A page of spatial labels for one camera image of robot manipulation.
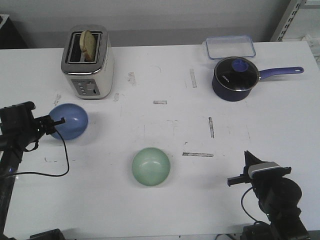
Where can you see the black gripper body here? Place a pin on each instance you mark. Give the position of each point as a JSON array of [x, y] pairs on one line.
[[18, 124], [260, 178]]

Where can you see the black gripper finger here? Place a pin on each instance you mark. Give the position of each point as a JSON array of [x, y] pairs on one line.
[[56, 122], [250, 160]]

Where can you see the blue bowl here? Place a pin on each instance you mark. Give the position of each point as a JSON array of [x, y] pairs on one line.
[[76, 120]]

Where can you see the green bowl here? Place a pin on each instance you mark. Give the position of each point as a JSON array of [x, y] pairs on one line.
[[150, 166]]

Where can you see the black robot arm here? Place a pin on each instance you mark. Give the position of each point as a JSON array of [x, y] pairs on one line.
[[278, 198], [10, 158]]

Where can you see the silver white toaster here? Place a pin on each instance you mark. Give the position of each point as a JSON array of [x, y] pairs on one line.
[[89, 80]]

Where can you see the bread slice in toaster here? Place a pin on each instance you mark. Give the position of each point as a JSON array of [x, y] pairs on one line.
[[88, 44]]

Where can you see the dark object at left edge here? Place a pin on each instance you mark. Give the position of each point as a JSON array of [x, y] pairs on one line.
[[10, 38]]

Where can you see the glass pot lid blue knob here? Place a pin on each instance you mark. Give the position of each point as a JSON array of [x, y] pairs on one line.
[[236, 74]]

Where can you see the clear plastic food container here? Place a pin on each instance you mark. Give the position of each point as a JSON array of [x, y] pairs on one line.
[[220, 47]]

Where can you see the grey metal shelf upright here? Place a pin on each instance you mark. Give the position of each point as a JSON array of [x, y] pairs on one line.
[[286, 19]]

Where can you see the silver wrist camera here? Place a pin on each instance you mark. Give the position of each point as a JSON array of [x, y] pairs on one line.
[[262, 167]]

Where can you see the blue saucepan with handle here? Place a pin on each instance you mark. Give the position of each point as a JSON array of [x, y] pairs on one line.
[[235, 96]]

